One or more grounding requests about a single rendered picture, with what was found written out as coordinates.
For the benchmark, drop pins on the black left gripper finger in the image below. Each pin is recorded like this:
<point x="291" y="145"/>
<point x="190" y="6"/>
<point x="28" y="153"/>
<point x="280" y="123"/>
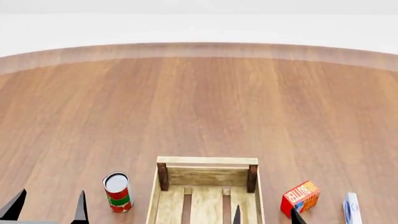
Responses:
<point x="14" y="205"/>
<point x="80" y="210"/>

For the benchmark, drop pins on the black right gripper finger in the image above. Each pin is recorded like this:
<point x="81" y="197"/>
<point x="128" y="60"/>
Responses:
<point x="237" y="215"/>
<point x="298" y="217"/>

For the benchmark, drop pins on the wooden slatted crate tray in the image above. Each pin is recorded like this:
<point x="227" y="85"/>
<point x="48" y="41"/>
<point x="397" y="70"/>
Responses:
<point x="205" y="193"/>

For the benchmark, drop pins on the red green soup can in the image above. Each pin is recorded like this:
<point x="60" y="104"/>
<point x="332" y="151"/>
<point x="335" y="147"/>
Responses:
<point x="118" y="192"/>

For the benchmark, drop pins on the red orange butter box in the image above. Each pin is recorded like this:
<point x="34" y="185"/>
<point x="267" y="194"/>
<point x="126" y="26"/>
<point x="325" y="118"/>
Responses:
<point x="301" y="196"/>

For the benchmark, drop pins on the white blue carton box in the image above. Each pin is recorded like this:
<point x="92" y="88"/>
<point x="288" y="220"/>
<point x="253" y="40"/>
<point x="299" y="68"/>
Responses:
<point x="352" y="208"/>

